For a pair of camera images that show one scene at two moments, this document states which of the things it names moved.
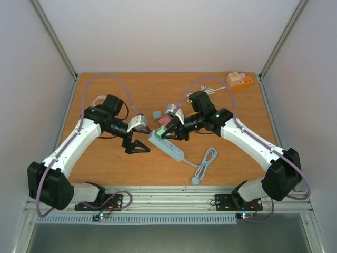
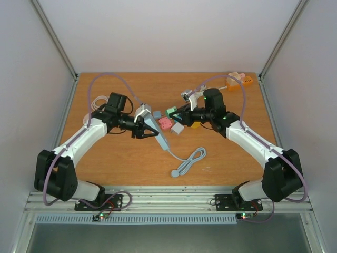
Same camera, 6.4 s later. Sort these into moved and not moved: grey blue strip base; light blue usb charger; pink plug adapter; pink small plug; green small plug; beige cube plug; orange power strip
Moved: grey blue strip base; green small plug
Not moved: light blue usb charger; orange power strip; beige cube plug; pink small plug; pink plug adapter
